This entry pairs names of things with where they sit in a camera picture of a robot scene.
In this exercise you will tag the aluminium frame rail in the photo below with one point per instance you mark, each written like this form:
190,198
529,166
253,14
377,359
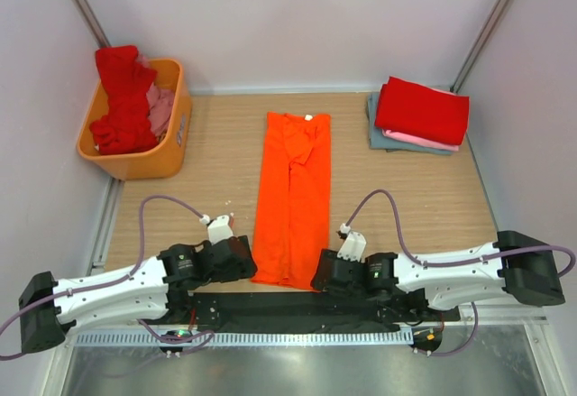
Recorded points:
504,315

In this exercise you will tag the corner aluminium post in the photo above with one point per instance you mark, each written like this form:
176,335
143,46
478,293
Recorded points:
90,19
490,26

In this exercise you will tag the crumpled pink t shirt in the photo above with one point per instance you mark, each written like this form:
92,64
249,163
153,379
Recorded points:
153,103

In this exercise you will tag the orange t shirt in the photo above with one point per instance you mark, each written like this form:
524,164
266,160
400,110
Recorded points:
293,209

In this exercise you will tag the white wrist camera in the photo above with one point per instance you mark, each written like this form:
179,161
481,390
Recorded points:
219,228
353,246

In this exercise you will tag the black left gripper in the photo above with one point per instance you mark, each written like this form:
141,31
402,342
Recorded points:
236,258

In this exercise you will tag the folded grey t shirt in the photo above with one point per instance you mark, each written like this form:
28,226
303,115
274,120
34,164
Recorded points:
378,141

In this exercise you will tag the folded red t shirt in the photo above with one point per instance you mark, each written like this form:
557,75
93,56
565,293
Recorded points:
423,112

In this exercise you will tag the folded pink t shirt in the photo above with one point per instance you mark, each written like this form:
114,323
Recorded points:
408,138

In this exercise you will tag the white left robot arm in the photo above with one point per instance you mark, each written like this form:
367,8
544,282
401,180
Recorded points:
52,309

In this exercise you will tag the left corner aluminium post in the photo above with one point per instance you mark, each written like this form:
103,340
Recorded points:
90,19

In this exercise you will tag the orange plastic basket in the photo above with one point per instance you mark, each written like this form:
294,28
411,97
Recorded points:
165,159

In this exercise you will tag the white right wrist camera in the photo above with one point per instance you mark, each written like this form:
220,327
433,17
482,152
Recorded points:
353,246

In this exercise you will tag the white slotted cable duct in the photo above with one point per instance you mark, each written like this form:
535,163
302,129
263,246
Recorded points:
141,338

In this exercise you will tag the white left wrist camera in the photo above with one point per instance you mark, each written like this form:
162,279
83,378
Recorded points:
219,228

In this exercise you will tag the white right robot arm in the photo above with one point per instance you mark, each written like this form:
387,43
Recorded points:
514,266

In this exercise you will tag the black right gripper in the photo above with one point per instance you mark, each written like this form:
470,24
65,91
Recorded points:
331,270

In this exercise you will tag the crumpled red t shirt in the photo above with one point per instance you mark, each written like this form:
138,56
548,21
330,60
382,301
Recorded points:
125,128

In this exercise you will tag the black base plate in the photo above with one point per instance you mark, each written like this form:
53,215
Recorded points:
301,313

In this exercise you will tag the right corner aluminium post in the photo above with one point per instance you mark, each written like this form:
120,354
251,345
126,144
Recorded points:
490,26

